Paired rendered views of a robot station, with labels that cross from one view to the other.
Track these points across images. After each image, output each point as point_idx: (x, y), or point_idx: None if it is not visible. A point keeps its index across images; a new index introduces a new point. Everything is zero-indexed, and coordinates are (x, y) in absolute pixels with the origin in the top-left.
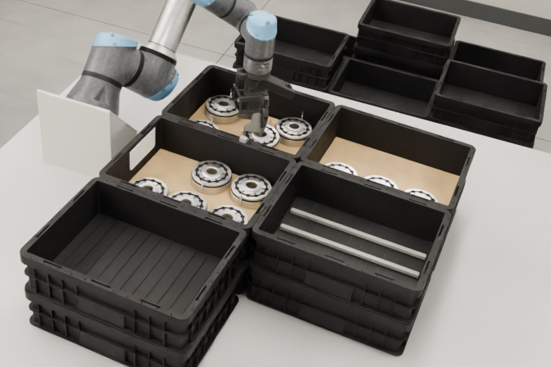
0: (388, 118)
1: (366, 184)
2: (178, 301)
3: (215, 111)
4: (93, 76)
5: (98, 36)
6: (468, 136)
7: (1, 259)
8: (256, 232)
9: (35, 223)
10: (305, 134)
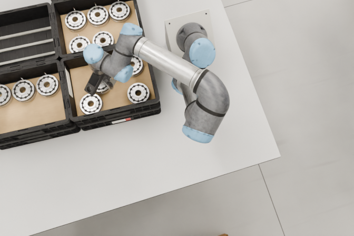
0: (75, 209)
1: (18, 66)
2: None
3: (137, 83)
4: (193, 32)
5: (207, 41)
6: (19, 232)
7: None
8: (46, 2)
9: (170, 0)
10: (81, 102)
